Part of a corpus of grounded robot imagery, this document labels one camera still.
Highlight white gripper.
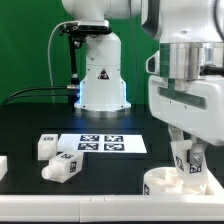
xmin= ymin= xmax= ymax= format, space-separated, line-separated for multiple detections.
xmin=148 ymin=75 xmax=224 ymax=164

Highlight white round stool seat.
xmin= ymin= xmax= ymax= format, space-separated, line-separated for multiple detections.
xmin=143 ymin=167 xmax=206 ymax=195

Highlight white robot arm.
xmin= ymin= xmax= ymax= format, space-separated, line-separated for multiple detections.
xmin=62 ymin=0 xmax=224 ymax=146

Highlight white sheet with tags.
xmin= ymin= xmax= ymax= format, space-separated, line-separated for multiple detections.
xmin=57 ymin=134 xmax=146 ymax=153

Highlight black cables on table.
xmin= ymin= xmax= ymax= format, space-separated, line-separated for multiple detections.
xmin=1 ymin=85 xmax=80 ymax=107

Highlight white camera cable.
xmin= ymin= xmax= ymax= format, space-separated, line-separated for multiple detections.
xmin=47 ymin=21 xmax=78 ymax=104

